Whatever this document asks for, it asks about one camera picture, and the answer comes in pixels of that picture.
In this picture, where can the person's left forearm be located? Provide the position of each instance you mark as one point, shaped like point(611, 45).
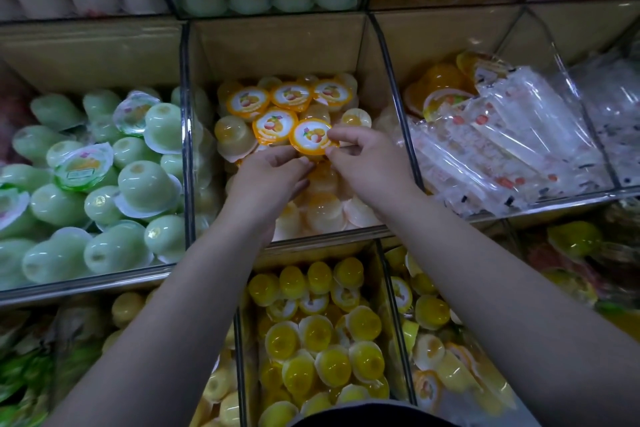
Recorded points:
point(160, 342)

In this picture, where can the pile of white jelly sticks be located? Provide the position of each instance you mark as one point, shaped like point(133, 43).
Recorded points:
point(615, 111)

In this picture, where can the black shirt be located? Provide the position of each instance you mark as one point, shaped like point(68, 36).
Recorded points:
point(370, 416)

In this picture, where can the pile of clear packets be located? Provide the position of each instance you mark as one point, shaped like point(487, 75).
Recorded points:
point(500, 131)

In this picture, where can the person's left hand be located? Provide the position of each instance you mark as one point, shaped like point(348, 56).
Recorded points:
point(262, 187)

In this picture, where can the person's right hand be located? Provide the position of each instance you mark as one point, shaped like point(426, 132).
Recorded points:
point(375, 166)

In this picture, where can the pile of orange-lid jelly cups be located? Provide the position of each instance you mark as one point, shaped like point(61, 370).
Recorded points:
point(250, 101)

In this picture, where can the pile of pale yellow jelly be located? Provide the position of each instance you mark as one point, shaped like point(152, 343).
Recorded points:
point(215, 387)

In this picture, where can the pile of green jelly cups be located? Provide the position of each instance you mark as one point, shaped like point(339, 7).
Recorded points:
point(120, 191)

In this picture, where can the pile of pastel jelly cups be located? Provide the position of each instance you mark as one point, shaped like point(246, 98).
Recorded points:
point(440, 352)

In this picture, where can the pile of yellow jelly cups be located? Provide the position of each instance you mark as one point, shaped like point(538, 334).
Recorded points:
point(320, 342)

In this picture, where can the person's right forearm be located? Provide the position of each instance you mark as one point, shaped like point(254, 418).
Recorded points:
point(530, 322)

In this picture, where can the single orange-lid jelly cup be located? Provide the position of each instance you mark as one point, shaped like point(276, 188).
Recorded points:
point(310, 136)

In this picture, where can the green juice pouches pile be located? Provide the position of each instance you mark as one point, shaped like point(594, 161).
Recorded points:
point(30, 362)

